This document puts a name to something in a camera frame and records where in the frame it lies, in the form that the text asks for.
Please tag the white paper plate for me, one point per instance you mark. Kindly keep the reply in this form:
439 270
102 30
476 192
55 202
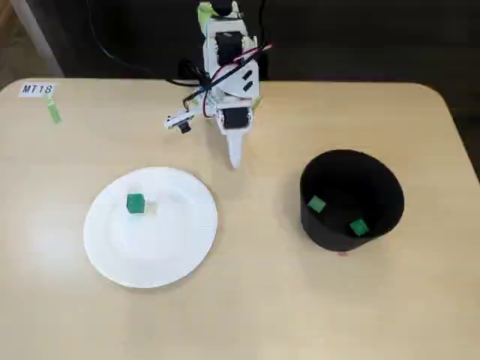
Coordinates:
150 240

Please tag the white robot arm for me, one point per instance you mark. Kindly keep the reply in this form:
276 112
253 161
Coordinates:
234 85

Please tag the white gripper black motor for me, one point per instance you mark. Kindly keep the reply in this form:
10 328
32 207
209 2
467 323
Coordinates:
235 118

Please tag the white MT18 label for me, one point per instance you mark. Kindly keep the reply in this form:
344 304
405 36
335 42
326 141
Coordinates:
36 89

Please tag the black pot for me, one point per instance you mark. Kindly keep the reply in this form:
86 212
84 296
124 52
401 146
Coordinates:
330 236

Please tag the green cube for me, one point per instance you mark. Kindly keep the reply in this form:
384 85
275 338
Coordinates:
359 227
135 203
316 204

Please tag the white furniture leg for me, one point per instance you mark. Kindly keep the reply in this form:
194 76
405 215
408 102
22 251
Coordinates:
37 37

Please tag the pale green tape piece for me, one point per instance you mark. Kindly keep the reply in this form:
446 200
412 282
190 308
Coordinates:
205 13

